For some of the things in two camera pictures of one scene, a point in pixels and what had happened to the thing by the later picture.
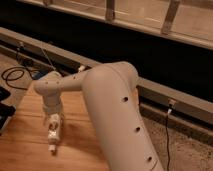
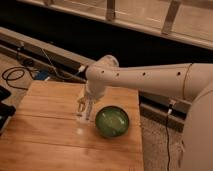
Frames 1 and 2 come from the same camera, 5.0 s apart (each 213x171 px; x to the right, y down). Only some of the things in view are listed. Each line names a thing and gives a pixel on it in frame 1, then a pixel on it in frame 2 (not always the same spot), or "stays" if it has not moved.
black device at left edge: [5, 109] stays
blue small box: [37, 74] stays
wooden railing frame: [185, 21] stays
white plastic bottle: [54, 132] -> [85, 107]
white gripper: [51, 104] -> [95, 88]
